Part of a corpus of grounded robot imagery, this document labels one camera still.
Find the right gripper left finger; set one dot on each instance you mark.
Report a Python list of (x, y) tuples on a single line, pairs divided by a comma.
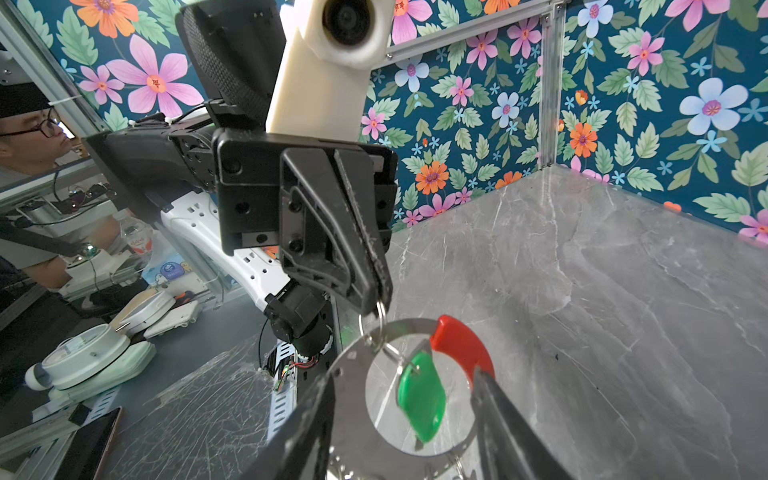
[(301, 448)]

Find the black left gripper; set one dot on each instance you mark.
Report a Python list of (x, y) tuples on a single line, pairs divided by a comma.
[(327, 205)]

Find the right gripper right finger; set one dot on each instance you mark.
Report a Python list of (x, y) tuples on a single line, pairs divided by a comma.
[(508, 446)]

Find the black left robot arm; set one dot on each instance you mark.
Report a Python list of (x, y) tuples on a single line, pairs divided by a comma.
[(166, 172)]

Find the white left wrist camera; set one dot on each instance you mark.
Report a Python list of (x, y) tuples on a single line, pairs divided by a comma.
[(331, 49)]

